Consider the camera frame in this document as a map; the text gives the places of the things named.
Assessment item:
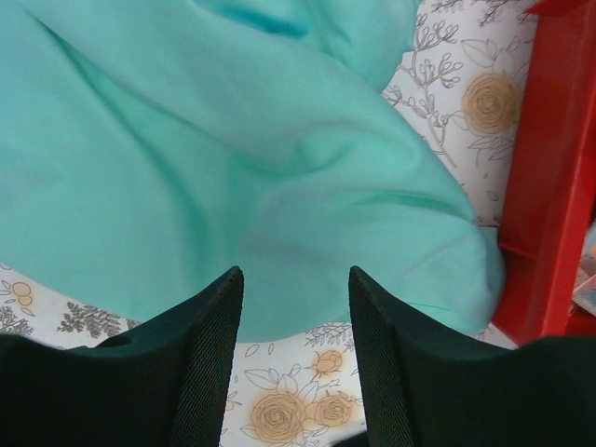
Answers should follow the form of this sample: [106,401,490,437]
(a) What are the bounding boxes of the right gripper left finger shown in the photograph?
[1,268,244,446]

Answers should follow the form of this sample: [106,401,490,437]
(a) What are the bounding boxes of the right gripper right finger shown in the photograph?
[348,267,595,446]

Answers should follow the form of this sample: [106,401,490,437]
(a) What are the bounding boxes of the turquoise t shirt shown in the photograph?
[1,1,504,342]

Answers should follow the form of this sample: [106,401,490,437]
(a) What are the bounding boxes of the patterned light blue shirt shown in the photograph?
[573,258,595,316]

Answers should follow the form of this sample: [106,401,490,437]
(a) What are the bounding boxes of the red plastic bin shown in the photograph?
[493,1,595,345]

